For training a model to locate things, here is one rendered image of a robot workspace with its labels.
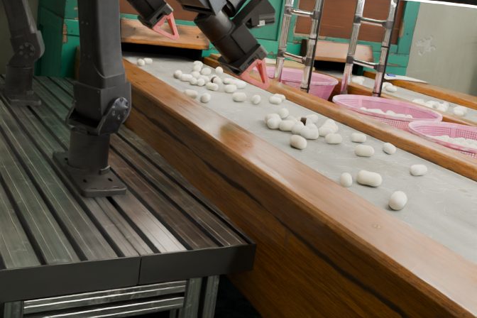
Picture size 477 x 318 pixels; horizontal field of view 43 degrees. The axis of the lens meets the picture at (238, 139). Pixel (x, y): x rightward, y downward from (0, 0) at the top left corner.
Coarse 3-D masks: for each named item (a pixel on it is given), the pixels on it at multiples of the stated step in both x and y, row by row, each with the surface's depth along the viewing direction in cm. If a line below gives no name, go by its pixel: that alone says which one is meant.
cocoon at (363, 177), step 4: (360, 172) 90; (364, 172) 90; (368, 172) 90; (372, 172) 90; (356, 176) 90; (360, 176) 90; (364, 176) 89; (368, 176) 89; (372, 176) 89; (376, 176) 89; (380, 176) 90; (360, 180) 90; (364, 180) 90; (368, 180) 89; (372, 180) 89; (376, 180) 89; (380, 180) 89; (364, 184) 90; (368, 184) 90; (372, 184) 89; (376, 184) 89
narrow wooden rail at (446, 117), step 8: (320, 72) 205; (336, 88) 191; (352, 88) 184; (360, 88) 181; (368, 88) 182; (368, 96) 177; (384, 96) 171; (392, 96) 173; (368, 104) 177; (384, 104) 171; (392, 104) 168; (416, 104) 163; (384, 112) 170; (440, 112) 155; (448, 120) 149; (456, 120) 147; (464, 120) 148; (448, 128) 149; (464, 136) 145; (472, 136) 143
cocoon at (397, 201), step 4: (396, 192) 82; (400, 192) 82; (392, 196) 81; (396, 196) 80; (400, 196) 80; (404, 196) 81; (392, 200) 80; (396, 200) 80; (400, 200) 80; (404, 200) 80; (392, 204) 80; (396, 204) 80; (400, 204) 80; (404, 204) 80; (392, 208) 81; (396, 208) 80; (400, 208) 80
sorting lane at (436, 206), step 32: (160, 64) 189; (192, 64) 199; (224, 96) 148; (256, 128) 118; (352, 128) 130; (320, 160) 101; (352, 160) 104; (384, 160) 107; (416, 160) 110; (384, 192) 88; (416, 192) 90; (448, 192) 93; (416, 224) 76; (448, 224) 78
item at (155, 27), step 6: (156, 18) 150; (162, 18) 150; (168, 18) 151; (144, 24) 153; (156, 24) 150; (174, 24) 153; (156, 30) 150; (162, 30) 151; (174, 30) 154; (168, 36) 153; (174, 36) 154
